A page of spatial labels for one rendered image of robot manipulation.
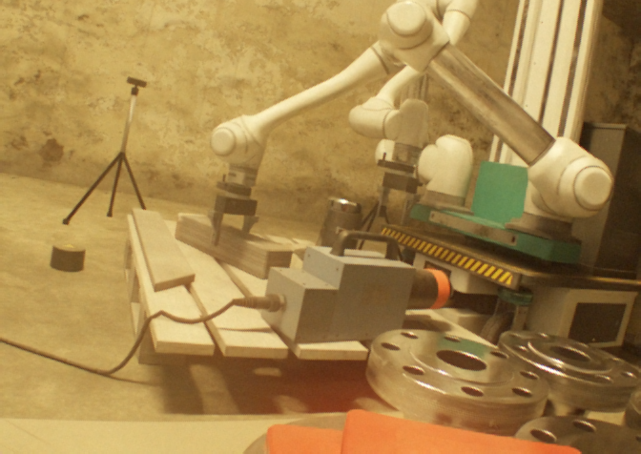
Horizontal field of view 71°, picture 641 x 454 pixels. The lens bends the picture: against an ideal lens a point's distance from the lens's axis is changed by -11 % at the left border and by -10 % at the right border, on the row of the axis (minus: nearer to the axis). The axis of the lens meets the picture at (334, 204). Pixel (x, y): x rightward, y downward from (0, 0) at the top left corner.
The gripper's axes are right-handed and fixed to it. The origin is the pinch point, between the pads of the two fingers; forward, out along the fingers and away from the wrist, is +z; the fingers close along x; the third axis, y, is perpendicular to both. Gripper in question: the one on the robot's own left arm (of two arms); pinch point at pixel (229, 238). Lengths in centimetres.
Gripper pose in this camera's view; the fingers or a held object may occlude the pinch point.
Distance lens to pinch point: 156.1
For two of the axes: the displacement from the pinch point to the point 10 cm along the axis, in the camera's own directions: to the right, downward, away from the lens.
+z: -2.1, 9.7, 0.7
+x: 6.2, 0.8, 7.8
